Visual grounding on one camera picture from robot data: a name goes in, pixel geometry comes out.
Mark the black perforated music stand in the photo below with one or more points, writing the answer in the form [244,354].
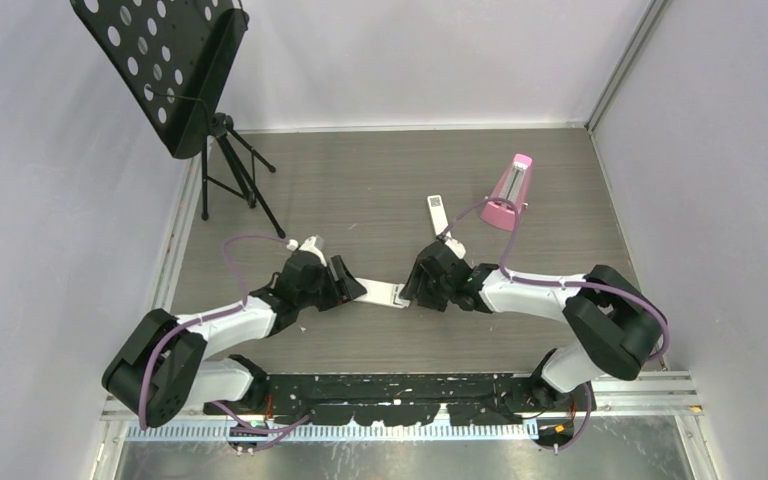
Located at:
[175,58]

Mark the long white remote control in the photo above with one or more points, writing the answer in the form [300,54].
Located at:
[439,218]

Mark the pink metronome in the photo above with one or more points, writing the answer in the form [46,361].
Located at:
[510,195]

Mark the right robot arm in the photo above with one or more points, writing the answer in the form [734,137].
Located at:
[616,329]

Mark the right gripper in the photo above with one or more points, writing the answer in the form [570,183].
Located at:
[417,288]

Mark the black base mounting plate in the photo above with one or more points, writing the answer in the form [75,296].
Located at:
[401,399]

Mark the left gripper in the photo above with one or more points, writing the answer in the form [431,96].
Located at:
[342,292]

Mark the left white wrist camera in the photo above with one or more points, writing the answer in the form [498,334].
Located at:
[313,244]

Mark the small white remote control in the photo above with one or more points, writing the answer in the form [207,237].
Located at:
[382,294]

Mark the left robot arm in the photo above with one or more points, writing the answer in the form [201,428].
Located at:
[167,364]

